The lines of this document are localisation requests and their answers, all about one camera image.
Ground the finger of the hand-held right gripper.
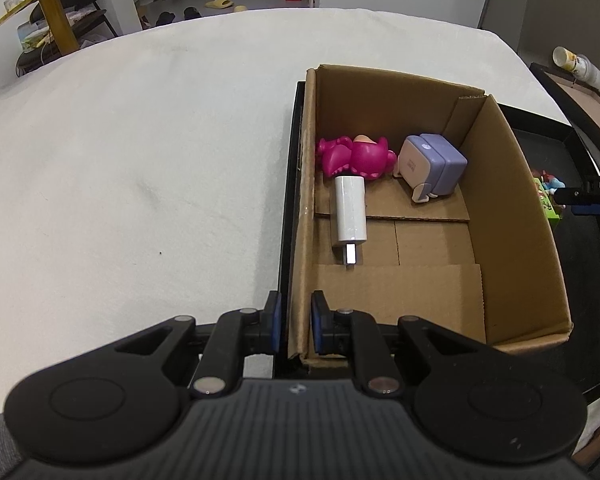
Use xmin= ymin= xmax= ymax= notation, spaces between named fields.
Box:
xmin=554 ymin=187 xmax=600 ymax=216

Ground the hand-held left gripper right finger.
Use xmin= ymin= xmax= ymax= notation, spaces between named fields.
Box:
xmin=311 ymin=290 xmax=486 ymax=399

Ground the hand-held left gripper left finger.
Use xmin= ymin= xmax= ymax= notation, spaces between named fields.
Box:
xmin=112 ymin=290 xmax=283 ymax=399

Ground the green block toy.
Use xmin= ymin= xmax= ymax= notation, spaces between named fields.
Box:
xmin=531 ymin=180 xmax=563 ymax=226

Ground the small red figure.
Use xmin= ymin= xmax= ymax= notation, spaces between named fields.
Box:
xmin=532 ymin=169 xmax=566 ymax=192

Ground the black tray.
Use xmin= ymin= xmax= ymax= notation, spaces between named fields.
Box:
xmin=275 ymin=80 xmax=600 ymax=404

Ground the white charger plug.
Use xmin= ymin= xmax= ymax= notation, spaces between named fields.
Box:
xmin=333 ymin=175 xmax=368 ymax=266

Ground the brown cardboard box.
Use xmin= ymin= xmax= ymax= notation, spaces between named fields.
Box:
xmin=286 ymin=64 xmax=574 ymax=361

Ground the lavender toy device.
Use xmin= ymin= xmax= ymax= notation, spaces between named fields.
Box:
xmin=396 ymin=133 xmax=468 ymax=205

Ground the pink dinosaur figure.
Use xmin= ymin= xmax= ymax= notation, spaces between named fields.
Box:
xmin=317 ymin=134 xmax=398 ymax=180

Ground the black side table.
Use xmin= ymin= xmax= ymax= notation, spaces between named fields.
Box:
xmin=529 ymin=62 xmax=600 ymax=181

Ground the yellow white snack cup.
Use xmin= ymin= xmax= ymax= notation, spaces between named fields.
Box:
xmin=552 ymin=46 xmax=600 ymax=86

